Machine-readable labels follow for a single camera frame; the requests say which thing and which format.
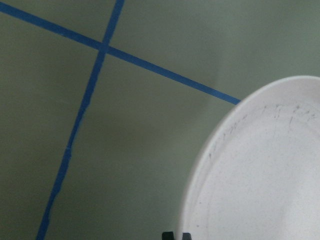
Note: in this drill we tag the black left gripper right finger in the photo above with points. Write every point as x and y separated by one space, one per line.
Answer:
186 236

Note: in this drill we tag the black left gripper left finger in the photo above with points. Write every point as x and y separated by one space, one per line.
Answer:
167 235

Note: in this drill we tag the pink plate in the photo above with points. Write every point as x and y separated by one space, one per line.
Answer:
258 175

